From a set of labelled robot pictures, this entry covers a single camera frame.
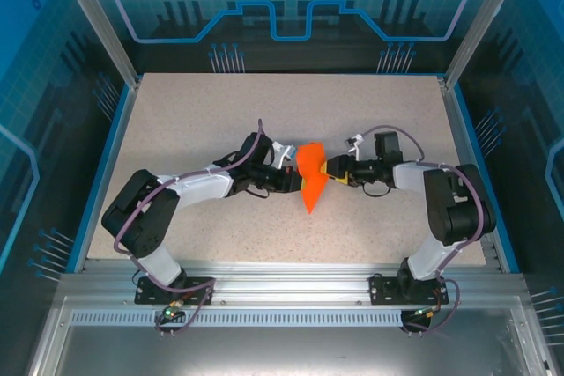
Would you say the aluminium mounting rail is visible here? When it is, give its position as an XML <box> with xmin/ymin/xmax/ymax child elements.
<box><xmin>56</xmin><ymin>259</ymin><xmax>530</xmax><ymax>306</ymax></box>

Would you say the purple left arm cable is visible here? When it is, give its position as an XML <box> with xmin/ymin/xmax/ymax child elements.
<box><xmin>113</xmin><ymin>118</ymin><xmax>277</xmax><ymax>336</ymax></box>

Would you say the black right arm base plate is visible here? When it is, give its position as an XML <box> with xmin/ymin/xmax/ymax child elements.
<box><xmin>368</xmin><ymin>273</ymin><xmax>450</xmax><ymax>306</ymax></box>

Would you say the slotted metal cable duct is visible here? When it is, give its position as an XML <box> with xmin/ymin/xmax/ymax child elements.
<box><xmin>69</xmin><ymin>310</ymin><xmax>516</xmax><ymax>328</ymax></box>

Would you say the shiny metal tray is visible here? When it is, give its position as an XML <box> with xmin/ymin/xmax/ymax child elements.
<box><xmin>26</xmin><ymin>296</ymin><xmax>554</xmax><ymax>376</ymax></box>

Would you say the orange paper sheet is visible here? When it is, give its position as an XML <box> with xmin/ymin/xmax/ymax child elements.
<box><xmin>293</xmin><ymin>140</ymin><xmax>330</xmax><ymax>216</ymax></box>

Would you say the blue table edge strip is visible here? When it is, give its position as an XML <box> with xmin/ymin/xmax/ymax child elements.
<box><xmin>72</xmin><ymin>83</ymin><xmax>136</xmax><ymax>274</ymax></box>
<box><xmin>451</xmin><ymin>85</ymin><xmax>522</xmax><ymax>274</ymax></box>

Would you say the thin black right gripper cable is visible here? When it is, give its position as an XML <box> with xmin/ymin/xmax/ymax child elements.
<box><xmin>363</xmin><ymin>180</ymin><xmax>396</xmax><ymax>197</ymax></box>

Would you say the aluminium side rail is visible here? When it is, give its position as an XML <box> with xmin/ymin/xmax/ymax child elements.
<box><xmin>435</xmin><ymin>75</ymin><xmax>503</xmax><ymax>272</ymax></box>

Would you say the thin black left gripper cable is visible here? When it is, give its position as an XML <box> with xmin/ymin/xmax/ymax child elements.
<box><xmin>244</xmin><ymin>184</ymin><xmax>277</xmax><ymax>200</ymax></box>

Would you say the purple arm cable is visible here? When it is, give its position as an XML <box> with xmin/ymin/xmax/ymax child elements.
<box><xmin>113</xmin><ymin>118</ymin><xmax>277</xmax><ymax>336</ymax></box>
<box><xmin>350</xmin><ymin>123</ymin><xmax>494</xmax><ymax>335</ymax></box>

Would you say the cable connector with orange wires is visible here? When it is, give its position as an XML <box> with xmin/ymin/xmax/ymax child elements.
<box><xmin>412</xmin><ymin>304</ymin><xmax>442</xmax><ymax>321</ymax></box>

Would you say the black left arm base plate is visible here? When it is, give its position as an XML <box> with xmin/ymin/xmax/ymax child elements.
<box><xmin>134</xmin><ymin>276</ymin><xmax>216</xmax><ymax>306</ymax></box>

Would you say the aluminium frame post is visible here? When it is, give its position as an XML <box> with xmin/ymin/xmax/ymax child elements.
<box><xmin>47</xmin><ymin>0</ymin><xmax>143</xmax><ymax>89</ymax></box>
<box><xmin>442</xmin><ymin>0</ymin><xmax>532</xmax><ymax>89</ymax></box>

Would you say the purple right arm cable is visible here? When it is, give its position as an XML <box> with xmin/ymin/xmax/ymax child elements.
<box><xmin>350</xmin><ymin>123</ymin><xmax>494</xmax><ymax>335</ymax></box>

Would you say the cable connector with green light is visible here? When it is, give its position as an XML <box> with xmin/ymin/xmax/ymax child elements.
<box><xmin>160</xmin><ymin>300</ymin><xmax>185</xmax><ymax>323</ymax></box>

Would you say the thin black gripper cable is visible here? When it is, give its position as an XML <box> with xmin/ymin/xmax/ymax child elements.
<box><xmin>363</xmin><ymin>180</ymin><xmax>396</xmax><ymax>197</ymax></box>
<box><xmin>244</xmin><ymin>184</ymin><xmax>277</xmax><ymax>200</ymax></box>

